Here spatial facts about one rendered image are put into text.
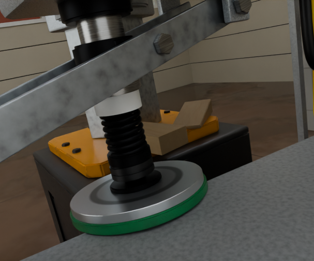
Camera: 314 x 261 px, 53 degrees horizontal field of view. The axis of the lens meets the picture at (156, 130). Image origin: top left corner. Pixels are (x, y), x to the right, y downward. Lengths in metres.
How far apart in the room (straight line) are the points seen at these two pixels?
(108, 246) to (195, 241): 0.11
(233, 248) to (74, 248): 0.20
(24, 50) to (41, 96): 6.05
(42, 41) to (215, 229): 6.22
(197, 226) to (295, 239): 0.11
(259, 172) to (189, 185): 0.14
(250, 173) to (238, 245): 0.18
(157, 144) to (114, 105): 0.37
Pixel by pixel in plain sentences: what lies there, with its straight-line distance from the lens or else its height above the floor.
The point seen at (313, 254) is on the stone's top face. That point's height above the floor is 0.82.
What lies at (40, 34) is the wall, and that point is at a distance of 6.51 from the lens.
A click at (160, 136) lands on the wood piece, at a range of 0.79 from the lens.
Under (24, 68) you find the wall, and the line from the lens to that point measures 6.39.
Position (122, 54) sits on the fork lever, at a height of 1.04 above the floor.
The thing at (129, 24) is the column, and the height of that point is 1.13.
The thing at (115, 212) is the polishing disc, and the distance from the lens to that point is 0.42.
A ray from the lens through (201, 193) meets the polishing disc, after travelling 0.46.
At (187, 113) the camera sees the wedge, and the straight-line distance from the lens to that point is 1.08.
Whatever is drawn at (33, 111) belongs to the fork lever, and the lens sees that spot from 0.36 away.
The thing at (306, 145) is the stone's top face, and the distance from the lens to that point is 0.63.
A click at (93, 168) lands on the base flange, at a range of 0.86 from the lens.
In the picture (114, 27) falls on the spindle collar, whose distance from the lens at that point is 0.45.
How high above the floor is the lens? 1.04
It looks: 15 degrees down
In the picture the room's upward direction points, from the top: 11 degrees counter-clockwise
